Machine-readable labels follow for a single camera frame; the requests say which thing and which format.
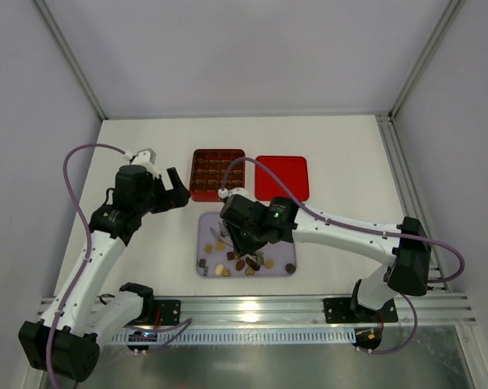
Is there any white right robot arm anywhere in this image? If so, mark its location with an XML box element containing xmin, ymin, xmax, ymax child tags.
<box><xmin>220</xmin><ymin>194</ymin><xmax>430</xmax><ymax>321</ymax></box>

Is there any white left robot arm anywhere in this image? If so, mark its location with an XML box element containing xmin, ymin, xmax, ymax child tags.
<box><xmin>18</xmin><ymin>165</ymin><xmax>190</xmax><ymax>383</ymax></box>

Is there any brown leaf chocolate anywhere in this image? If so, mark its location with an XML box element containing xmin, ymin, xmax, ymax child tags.
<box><xmin>235</xmin><ymin>260</ymin><xmax>246</xmax><ymax>271</ymax></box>

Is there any red chocolate box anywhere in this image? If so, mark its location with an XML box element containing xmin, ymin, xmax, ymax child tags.
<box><xmin>190</xmin><ymin>148</ymin><xmax>245</xmax><ymax>203</ymax></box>

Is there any white swirl oval chocolate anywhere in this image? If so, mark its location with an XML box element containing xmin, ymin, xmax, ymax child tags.
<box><xmin>215</xmin><ymin>263</ymin><xmax>225</xmax><ymax>276</ymax></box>

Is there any dark round chocolate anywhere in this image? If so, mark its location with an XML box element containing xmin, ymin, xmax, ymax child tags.
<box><xmin>285</xmin><ymin>263</ymin><xmax>296</xmax><ymax>274</ymax></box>

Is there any red box lid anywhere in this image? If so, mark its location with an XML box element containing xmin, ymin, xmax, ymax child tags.
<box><xmin>255</xmin><ymin>156</ymin><xmax>310</xmax><ymax>202</ymax></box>

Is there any lilac plastic tray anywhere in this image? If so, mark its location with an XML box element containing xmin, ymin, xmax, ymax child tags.
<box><xmin>195</xmin><ymin>212</ymin><xmax>298</xmax><ymax>279</ymax></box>

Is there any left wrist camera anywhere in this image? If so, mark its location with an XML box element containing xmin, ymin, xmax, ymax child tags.
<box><xmin>122</xmin><ymin>148</ymin><xmax>156</xmax><ymax>174</ymax></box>

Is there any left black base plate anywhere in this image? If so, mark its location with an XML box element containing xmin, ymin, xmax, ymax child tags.
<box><xmin>151</xmin><ymin>299</ymin><xmax>182</xmax><ymax>327</ymax></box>

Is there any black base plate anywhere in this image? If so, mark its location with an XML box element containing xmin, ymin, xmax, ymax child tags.
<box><xmin>151</xmin><ymin>299</ymin><xmax>182</xmax><ymax>327</ymax></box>
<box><xmin>323</xmin><ymin>297</ymin><xmax>399</xmax><ymax>324</ymax></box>

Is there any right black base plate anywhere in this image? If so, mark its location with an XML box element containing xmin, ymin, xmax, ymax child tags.
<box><xmin>323</xmin><ymin>297</ymin><xmax>399</xmax><ymax>324</ymax></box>

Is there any slotted cable duct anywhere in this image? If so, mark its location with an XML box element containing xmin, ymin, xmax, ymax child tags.
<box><xmin>108</xmin><ymin>327</ymin><xmax>356</xmax><ymax>347</ymax></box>

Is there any aluminium frame right post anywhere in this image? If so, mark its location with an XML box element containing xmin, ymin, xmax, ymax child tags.
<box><xmin>375</xmin><ymin>0</ymin><xmax>468</xmax><ymax>122</ymax></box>

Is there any aluminium frame post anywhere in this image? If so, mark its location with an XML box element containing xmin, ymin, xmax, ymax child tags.
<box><xmin>31</xmin><ymin>0</ymin><xmax>108</xmax><ymax>122</ymax></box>
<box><xmin>375</xmin><ymin>0</ymin><xmax>468</xmax><ymax>122</ymax></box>

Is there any aluminium frame left post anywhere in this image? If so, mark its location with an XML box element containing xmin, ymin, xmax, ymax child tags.
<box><xmin>31</xmin><ymin>0</ymin><xmax>108</xmax><ymax>122</ymax></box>

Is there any aluminium mounting rail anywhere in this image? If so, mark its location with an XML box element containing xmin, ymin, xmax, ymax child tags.
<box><xmin>39</xmin><ymin>293</ymin><xmax>477</xmax><ymax>327</ymax></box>

